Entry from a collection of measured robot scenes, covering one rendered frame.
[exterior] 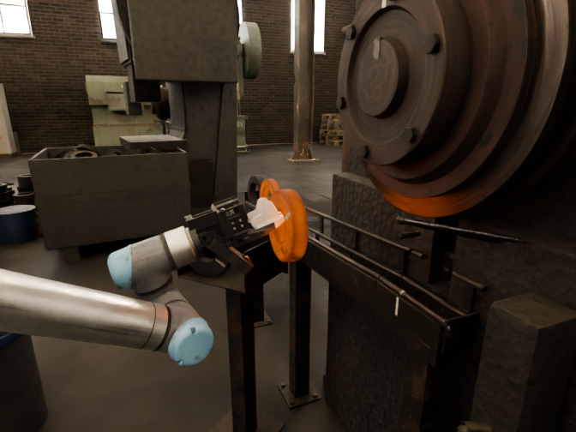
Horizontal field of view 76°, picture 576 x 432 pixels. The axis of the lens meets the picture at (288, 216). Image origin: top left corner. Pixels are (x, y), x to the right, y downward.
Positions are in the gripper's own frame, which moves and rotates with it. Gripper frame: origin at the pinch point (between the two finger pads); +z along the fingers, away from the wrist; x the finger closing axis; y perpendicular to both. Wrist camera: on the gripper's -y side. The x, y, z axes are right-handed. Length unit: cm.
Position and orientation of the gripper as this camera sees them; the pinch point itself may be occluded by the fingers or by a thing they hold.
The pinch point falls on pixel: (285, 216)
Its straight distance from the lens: 79.4
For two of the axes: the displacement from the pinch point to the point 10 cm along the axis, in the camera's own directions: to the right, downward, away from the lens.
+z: 9.0, -3.5, 2.7
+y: -2.4, -9.0, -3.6
